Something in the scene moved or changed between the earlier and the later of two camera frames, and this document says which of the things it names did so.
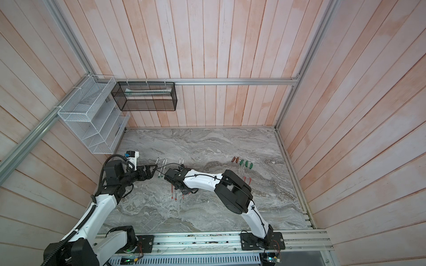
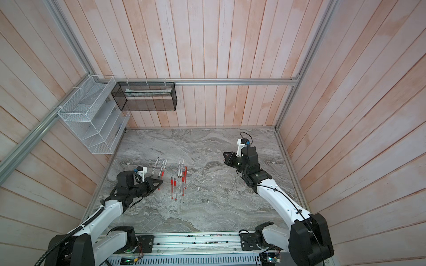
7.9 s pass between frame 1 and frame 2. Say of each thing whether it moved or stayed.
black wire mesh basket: stayed
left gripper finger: moved
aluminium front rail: stayed
